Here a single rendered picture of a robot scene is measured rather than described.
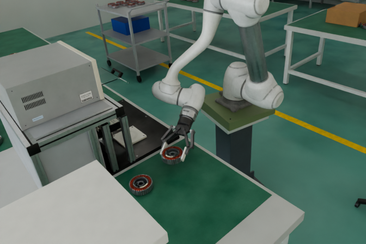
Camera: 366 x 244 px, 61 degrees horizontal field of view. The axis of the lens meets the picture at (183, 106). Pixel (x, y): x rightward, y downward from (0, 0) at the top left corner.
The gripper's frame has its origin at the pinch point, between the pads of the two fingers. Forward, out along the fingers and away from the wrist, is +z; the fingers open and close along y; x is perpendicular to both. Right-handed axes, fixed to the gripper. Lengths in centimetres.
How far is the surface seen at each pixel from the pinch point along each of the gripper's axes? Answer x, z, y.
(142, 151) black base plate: 6.5, 0.8, -21.1
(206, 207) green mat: -1.2, 19.8, 25.2
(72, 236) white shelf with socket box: -69, 46, 18
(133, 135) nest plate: 10.2, -8.4, -33.4
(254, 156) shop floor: 129, -55, 12
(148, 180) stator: -3.6, 16.3, -5.4
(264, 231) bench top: -2, 22, 51
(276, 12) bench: 166, -270, -17
